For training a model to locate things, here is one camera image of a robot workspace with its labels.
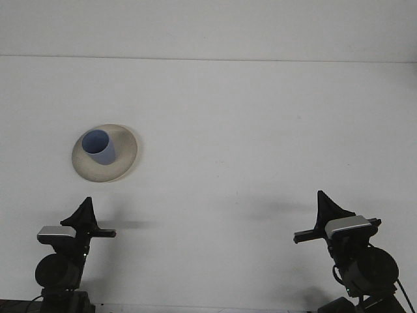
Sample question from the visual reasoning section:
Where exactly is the pale blue cup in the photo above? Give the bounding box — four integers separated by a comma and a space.
81, 129, 117, 167

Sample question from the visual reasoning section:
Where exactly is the pale round plate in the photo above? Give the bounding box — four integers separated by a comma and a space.
71, 123, 143, 183

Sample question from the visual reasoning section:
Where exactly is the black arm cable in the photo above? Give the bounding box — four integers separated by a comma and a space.
394, 279, 409, 309
27, 294, 45, 313

